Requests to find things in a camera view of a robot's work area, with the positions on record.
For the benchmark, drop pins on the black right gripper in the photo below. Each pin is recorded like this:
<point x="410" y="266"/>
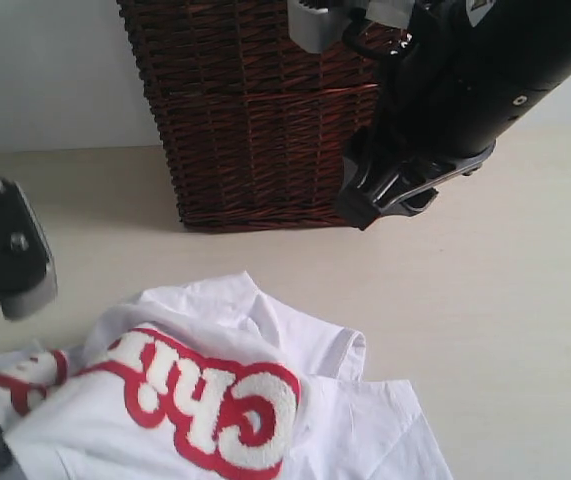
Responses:
<point x="378" y="182"/>

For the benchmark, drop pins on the white t-shirt red lettering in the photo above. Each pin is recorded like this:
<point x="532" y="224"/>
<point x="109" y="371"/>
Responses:
<point x="210" y="380"/>

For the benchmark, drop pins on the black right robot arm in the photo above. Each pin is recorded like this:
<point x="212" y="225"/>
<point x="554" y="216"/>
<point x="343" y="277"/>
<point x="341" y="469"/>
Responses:
<point x="470" y="71"/>

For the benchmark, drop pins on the dark brown wicker basket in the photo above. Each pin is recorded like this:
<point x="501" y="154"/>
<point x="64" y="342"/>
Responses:
<point x="252" y="126"/>

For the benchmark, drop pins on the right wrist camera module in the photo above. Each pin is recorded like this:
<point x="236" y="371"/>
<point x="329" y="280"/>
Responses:
<point x="316" y="25"/>

